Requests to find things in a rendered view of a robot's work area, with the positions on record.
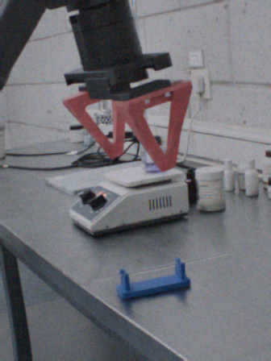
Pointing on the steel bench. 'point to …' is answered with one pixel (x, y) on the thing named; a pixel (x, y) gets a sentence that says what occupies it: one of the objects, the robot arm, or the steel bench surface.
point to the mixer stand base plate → (80, 182)
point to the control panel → (89, 206)
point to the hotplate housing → (138, 206)
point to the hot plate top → (127, 178)
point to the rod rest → (128, 290)
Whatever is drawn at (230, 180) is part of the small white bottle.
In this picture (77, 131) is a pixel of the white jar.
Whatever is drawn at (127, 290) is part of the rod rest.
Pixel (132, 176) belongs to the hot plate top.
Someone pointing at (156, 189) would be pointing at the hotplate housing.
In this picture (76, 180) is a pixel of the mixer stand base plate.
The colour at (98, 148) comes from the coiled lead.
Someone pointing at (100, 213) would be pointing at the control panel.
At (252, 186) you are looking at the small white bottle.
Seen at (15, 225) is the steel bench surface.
